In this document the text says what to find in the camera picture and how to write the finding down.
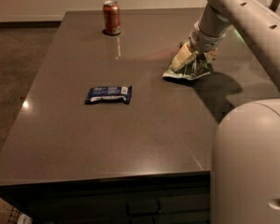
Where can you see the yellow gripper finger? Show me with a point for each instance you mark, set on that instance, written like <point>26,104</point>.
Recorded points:
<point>210,55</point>
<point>185,55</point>

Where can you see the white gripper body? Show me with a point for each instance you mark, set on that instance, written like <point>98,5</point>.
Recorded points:
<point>204,42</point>

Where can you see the green jalapeno chip bag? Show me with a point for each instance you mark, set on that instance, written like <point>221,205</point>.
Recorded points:
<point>191,71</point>

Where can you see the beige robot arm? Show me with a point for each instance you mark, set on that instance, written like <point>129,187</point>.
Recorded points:
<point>245,169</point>

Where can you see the blue snack bar wrapper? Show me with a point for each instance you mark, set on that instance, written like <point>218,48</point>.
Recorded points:
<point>109,94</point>

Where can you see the red soda can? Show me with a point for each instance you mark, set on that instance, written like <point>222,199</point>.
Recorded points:
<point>112,17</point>

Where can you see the dark cabinet drawer handle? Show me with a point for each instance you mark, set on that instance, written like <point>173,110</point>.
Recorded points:
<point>143,208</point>

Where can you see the black wire basket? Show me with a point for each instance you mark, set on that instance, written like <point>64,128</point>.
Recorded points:
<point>17,217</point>

